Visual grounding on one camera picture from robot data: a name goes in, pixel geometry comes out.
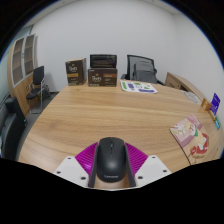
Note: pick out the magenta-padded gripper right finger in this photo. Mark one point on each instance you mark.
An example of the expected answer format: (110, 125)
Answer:
(138, 161)

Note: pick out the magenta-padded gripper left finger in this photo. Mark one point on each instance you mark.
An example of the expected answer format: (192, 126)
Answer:
(83, 161)

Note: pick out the black computer mouse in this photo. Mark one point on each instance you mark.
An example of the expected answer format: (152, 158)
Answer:
(111, 160)

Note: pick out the cartoon print mouse pad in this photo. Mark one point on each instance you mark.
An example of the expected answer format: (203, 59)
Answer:
(191, 138)

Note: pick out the white sheet with coloured print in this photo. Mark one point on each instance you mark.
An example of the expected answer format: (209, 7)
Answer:
(138, 86)

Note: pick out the black leather armchair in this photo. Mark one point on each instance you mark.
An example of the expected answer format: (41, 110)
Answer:
(10, 130)

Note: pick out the wide brown cardboard box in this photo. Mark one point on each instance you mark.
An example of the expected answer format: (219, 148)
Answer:
(102, 77)

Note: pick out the green and teal box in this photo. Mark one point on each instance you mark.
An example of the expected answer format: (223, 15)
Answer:
(217, 123)

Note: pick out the small orange box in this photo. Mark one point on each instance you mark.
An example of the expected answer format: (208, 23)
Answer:
(206, 104)

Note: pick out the black visitor chair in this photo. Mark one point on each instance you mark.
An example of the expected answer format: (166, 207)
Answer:
(36, 86)

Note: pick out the wooden side cabinet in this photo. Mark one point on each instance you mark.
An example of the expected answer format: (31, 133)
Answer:
(181, 83)

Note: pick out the tall brown cardboard box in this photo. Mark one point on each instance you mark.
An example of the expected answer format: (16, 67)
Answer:
(75, 72)

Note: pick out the grey mesh office chair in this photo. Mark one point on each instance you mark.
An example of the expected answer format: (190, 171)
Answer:
(144, 70)

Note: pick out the purple card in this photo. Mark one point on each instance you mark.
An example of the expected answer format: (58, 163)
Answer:
(215, 104)

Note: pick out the black cardboard box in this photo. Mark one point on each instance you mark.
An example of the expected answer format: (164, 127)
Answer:
(103, 61)

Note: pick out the wooden shelf unit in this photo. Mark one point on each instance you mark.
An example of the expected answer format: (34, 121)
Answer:
(20, 66)

